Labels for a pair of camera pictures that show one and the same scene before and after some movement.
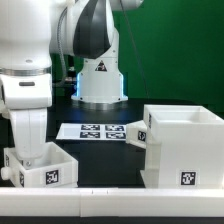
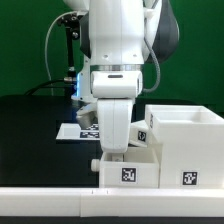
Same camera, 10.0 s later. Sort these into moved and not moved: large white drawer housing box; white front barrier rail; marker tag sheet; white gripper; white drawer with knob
Moved: white gripper; white drawer with knob
Not moved: white front barrier rail; marker tag sheet; large white drawer housing box
